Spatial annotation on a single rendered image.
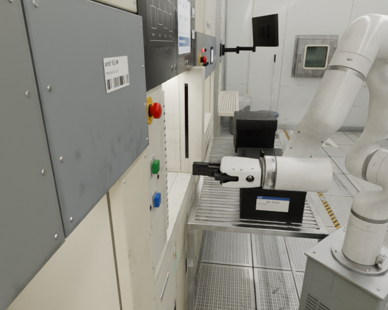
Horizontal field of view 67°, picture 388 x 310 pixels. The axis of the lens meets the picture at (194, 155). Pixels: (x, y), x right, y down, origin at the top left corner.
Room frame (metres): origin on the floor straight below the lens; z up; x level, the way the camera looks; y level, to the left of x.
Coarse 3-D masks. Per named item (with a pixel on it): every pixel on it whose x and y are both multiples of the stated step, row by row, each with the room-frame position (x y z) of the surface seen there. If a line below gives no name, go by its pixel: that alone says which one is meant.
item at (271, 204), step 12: (240, 192) 1.24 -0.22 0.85; (252, 192) 1.14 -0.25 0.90; (264, 192) 1.13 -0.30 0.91; (276, 192) 1.12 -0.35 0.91; (288, 192) 1.11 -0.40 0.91; (300, 192) 1.11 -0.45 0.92; (240, 204) 1.15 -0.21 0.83; (252, 204) 1.14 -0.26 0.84; (264, 204) 1.13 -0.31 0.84; (276, 204) 1.12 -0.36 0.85; (288, 204) 1.11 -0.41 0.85; (300, 204) 1.11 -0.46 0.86; (240, 216) 1.15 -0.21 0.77; (252, 216) 1.14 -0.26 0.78; (264, 216) 1.13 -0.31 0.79; (276, 216) 1.12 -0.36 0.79; (288, 216) 1.11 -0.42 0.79; (300, 216) 1.11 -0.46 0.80
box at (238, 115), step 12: (240, 120) 2.00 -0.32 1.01; (252, 120) 1.99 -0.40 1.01; (264, 120) 1.99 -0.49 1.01; (276, 120) 1.98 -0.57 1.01; (240, 132) 2.00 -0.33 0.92; (252, 132) 2.00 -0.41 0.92; (264, 132) 1.99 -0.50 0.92; (240, 144) 2.00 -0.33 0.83; (252, 144) 1.99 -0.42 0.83; (264, 144) 1.99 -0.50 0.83
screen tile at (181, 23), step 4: (180, 0) 1.14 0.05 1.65; (180, 4) 1.14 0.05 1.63; (180, 8) 1.14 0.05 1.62; (184, 8) 1.22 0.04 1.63; (180, 12) 1.14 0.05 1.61; (184, 12) 1.21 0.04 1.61; (184, 16) 1.21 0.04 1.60; (180, 20) 1.13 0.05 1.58; (184, 20) 1.21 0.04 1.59; (180, 24) 1.13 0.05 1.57; (184, 24) 1.21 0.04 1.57; (180, 28) 1.13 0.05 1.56; (184, 28) 1.21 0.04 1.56; (180, 32) 1.13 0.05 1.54; (184, 32) 1.21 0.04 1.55
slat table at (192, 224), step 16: (224, 144) 2.21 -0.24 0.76; (208, 160) 1.86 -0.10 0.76; (208, 192) 1.41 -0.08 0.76; (224, 192) 1.40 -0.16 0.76; (192, 208) 1.24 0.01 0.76; (208, 208) 1.24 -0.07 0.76; (224, 208) 1.25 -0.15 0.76; (304, 208) 1.24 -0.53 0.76; (192, 224) 1.11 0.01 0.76; (208, 224) 1.10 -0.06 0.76; (224, 224) 1.10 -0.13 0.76; (240, 224) 1.10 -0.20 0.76; (272, 224) 1.10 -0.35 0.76; (288, 224) 1.10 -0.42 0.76; (320, 224) 1.10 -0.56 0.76; (192, 240) 1.11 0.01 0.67; (320, 240) 1.03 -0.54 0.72; (192, 256) 1.11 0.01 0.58; (288, 256) 1.53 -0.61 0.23; (192, 272) 1.11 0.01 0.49; (192, 288) 1.11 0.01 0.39; (192, 304) 1.11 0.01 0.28
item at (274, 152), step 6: (240, 150) 1.78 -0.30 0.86; (246, 150) 1.78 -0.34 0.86; (252, 150) 1.78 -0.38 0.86; (258, 150) 1.78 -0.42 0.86; (264, 150) 1.78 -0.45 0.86; (270, 150) 1.78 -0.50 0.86; (276, 150) 1.78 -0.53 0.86; (240, 156) 1.67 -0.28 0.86; (246, 156) 1.67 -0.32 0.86; (252, 156) 1.67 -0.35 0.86; (258, 156) 1.67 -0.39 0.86
